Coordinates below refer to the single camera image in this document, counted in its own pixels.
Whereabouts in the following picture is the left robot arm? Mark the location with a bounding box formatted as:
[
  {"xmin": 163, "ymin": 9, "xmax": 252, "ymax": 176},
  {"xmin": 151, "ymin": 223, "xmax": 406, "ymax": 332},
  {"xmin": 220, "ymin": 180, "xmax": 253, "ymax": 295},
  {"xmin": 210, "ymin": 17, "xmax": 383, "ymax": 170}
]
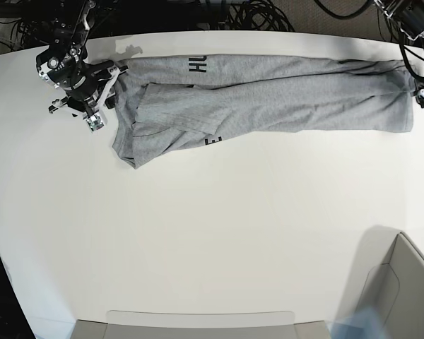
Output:
[{"xmin": 374, "ymin": 0, "xmax": 424, "ymax": 109}]

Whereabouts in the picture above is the blue translucent object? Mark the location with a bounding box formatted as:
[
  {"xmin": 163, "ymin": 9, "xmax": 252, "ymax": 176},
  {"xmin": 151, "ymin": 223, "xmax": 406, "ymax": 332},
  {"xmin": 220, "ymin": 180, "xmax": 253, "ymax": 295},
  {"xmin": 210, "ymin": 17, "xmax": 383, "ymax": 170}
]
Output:
[{"xmin": 329, "ymin": 307, "xmax": 386, "ymax": 339}]

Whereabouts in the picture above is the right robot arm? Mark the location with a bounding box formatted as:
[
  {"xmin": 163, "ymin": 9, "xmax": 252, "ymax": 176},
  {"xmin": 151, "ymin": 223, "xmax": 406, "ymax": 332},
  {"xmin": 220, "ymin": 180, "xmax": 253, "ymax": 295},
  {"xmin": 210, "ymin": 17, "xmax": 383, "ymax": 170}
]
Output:
[{"xmin": 35, "ymin": 1, "xmax": 128, "ymax": 131}]

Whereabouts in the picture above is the grey T-shirt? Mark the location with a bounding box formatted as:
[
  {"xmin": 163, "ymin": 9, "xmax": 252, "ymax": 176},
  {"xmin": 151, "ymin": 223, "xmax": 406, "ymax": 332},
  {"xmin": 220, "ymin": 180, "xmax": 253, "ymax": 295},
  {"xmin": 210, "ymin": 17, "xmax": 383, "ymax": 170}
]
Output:
[{"xmin": 113, "ymin": 55, "xmax": 416, "ymax": 168}]

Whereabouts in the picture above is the black cable bundle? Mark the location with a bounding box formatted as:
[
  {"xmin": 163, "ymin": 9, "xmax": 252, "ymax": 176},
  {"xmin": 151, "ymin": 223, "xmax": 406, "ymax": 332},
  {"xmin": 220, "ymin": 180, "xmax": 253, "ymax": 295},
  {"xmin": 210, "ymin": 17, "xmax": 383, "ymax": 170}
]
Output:
[{"xmin": 229, "ymin": 0, "xmax": 296, "ymax": 33}]

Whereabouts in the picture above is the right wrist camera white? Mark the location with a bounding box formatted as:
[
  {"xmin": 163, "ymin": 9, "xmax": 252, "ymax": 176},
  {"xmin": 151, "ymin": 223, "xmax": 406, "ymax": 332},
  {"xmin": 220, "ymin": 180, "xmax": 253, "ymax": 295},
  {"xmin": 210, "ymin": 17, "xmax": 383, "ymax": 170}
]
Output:
[{"xmin": 85, "ymin": 112, "xmax": 107, "ymax": 133}]

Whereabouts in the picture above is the grey bin right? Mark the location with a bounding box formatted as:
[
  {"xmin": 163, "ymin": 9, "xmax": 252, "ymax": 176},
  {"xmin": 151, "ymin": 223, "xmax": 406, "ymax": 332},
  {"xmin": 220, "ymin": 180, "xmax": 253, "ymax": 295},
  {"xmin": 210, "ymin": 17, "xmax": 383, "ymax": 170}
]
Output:
[{"xmin": 358, "ymin": 233, "xmax": 424, "ymax": 338}]

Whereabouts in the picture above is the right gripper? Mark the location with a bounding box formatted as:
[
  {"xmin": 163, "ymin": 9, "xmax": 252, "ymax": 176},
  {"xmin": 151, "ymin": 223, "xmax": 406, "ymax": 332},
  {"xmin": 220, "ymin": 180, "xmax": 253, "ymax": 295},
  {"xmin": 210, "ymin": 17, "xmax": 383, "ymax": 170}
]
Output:
[{"xmin": 36, "ymin": 52, "xmax": 128, "ymax": 119}]

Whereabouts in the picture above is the grey tray bottom edge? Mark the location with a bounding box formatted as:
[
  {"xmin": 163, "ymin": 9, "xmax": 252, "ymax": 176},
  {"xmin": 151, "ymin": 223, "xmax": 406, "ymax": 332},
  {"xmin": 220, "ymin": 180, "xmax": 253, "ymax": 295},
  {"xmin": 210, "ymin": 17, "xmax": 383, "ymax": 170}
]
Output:
[{"xmin": 71, "ymin": 310, "xmax": 331, "ymax": 338}]

